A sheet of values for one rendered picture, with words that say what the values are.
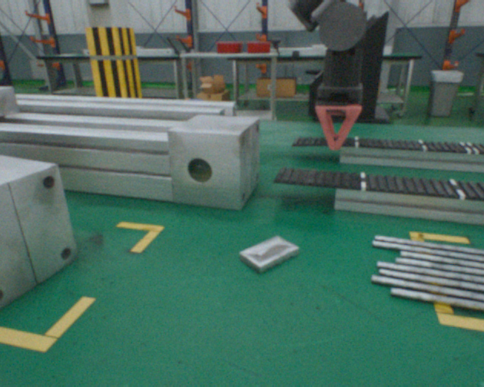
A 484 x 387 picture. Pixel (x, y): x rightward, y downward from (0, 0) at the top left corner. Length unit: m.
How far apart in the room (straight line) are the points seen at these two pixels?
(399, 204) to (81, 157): 0.40
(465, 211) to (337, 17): 0.28
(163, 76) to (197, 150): 8.68
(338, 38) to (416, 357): 0.38
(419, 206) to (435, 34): 7.86
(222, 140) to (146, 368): 0.25
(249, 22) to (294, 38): 1.01
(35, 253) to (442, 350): 0.32
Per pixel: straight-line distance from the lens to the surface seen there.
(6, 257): 0.34
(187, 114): 0.64
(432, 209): 0.46
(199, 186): 0.44
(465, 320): 0.32
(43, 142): 0.57
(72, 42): 10.30
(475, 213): 0.48
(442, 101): 5.57
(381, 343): 0.28
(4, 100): 0.70
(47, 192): 0.35
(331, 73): 0.60
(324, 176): 0.47
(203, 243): 0.37
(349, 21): 0.52
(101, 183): 0.52
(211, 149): 0.42
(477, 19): 8.44
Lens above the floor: 0.97
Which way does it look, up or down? 23 degrees down
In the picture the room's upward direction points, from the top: 1 degrees counter-clockwise
